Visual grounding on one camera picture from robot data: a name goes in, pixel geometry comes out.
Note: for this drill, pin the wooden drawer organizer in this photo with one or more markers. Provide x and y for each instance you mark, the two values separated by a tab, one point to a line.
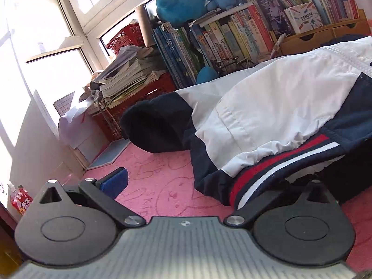
308	42

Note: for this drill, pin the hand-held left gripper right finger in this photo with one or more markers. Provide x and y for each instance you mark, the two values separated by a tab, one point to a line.
261	206

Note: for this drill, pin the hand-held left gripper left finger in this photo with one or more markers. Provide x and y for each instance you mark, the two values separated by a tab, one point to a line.
116	181

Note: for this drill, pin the red snack packet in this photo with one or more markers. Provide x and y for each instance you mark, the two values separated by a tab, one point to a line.
21	200

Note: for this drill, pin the navy and white jacket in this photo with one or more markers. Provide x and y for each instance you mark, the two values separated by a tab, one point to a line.
276	98

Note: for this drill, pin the pink rabbit print blanket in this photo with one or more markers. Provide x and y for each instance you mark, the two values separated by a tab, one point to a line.
162	180

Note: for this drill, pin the cardboard tube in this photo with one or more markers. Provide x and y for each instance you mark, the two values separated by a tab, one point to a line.
144	26

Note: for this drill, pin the miniature bicycle model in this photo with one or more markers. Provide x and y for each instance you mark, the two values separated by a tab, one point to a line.
232	65

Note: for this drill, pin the grey flat board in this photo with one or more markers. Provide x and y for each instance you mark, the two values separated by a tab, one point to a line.
109	154

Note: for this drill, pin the red plastic basket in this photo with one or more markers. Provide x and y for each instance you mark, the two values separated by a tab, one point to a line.
128	36

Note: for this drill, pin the red plastic crate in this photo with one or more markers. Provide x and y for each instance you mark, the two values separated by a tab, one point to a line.
145	98

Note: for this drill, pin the white window frame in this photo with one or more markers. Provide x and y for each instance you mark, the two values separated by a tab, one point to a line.
78	5

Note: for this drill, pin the white box colourful print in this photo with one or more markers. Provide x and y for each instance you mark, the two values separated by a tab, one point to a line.
303	17

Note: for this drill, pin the row of thick books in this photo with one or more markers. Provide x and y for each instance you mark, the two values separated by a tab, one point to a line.
232	37

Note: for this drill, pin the white paper bag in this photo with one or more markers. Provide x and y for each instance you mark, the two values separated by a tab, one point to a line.
74	125

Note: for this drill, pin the large blue plush toy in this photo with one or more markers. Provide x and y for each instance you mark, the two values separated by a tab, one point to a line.
177	8

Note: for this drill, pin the stack of magazines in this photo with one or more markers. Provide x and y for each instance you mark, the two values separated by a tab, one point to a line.
128	74

